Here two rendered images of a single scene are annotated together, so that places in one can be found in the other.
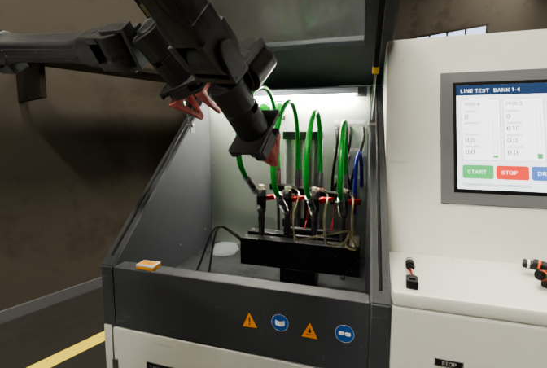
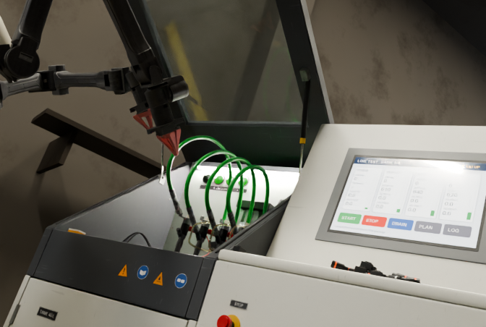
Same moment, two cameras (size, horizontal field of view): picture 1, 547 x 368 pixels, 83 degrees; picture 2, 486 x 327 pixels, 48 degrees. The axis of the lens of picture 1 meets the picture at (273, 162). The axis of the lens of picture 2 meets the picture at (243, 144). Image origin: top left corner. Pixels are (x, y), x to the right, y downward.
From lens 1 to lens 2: 1.20 m
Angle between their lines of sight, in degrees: 34
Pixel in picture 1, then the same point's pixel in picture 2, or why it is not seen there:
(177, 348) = (66, 295)
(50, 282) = not seen: outside the picture
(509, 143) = (379, 200)
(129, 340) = (36, 288)
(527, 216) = (374, 255)
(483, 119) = (367, 181)
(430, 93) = (336, 160)
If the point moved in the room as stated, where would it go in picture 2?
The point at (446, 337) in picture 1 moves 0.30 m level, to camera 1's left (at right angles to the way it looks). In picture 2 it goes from (242, 283) to (137, 255)
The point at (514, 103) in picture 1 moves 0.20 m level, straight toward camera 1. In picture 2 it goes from (392, 172) to (347, 142)
